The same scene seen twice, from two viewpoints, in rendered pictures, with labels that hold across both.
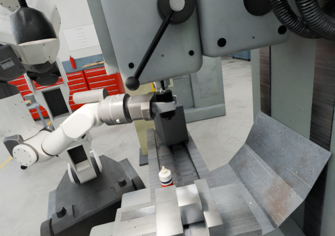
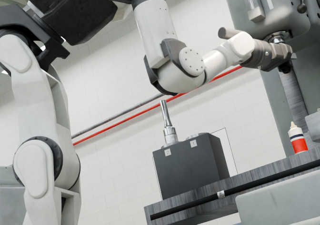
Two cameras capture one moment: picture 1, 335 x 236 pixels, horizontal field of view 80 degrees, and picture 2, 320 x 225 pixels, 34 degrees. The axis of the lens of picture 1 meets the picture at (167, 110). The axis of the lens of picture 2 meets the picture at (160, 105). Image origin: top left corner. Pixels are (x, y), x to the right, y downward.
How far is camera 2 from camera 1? 1.69 m
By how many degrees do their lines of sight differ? 66
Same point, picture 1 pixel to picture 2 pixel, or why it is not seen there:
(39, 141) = not seen: hidden behind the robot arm
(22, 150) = (195, 52)
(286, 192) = not seen: outside the picture
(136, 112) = (278, 49)
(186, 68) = (307, 23)
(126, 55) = not seen: outside the picture
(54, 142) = (213, 61)
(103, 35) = not seen: outside the picture
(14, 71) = not seen: outside the picture
